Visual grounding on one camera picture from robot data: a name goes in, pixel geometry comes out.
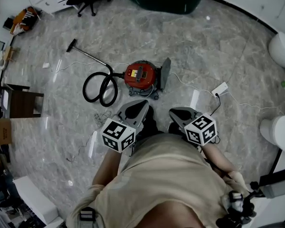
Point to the person's torso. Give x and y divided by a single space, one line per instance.
164 182

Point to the white plug adapter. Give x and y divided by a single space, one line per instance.
46 65

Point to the metal vacuum wand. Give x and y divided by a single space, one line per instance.
88 53

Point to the red vacuum cleaner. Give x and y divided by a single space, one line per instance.
140 76

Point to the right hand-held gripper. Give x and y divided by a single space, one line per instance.
200 129

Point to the small white floor object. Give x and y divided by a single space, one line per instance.
207 18

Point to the white power strip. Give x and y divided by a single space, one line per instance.
219 89

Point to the grey dust bag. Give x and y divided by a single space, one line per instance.
165 72

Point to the white box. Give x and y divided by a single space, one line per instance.
35 201

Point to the dark wooden side table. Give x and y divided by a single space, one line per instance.
21 103

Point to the white round bin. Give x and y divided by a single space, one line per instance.
282 50

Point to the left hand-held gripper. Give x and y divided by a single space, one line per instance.
118 136

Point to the cardboard box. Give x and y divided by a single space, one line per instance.
3 130

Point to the person's right forearm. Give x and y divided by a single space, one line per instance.
218 160

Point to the small wooden stool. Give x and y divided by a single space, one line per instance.
9 53

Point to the person's right leg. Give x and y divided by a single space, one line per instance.
174 128

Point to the person's left forearm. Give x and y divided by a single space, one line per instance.
109 167

